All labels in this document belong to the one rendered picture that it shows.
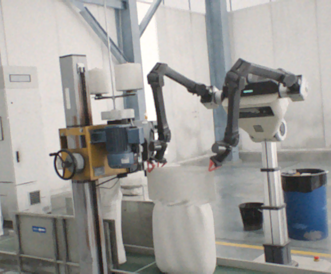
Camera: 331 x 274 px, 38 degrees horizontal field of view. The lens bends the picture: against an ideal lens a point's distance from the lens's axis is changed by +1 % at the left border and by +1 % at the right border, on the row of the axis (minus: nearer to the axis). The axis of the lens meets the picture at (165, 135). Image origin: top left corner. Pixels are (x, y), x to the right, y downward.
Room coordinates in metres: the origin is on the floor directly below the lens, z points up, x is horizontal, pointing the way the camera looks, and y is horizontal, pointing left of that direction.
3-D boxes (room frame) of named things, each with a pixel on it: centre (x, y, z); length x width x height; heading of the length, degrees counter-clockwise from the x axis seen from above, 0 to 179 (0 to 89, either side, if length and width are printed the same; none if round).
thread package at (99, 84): (3.06, 0.40, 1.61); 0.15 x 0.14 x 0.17; 53
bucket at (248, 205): (5.32, -0.88, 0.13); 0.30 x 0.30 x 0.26
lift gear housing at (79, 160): (2.79, 0.54, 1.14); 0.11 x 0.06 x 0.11; 53
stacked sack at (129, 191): (6.13, 0.50, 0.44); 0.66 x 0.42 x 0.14; 47
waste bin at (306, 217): (4.85, -1.34, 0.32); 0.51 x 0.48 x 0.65; 143
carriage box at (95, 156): (2.95, 0.45, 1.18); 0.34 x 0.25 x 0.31; 143
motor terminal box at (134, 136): (2.77, 0.17, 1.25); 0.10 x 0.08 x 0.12; 168
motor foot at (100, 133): (2.81, 0.36, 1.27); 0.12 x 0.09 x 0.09; 143
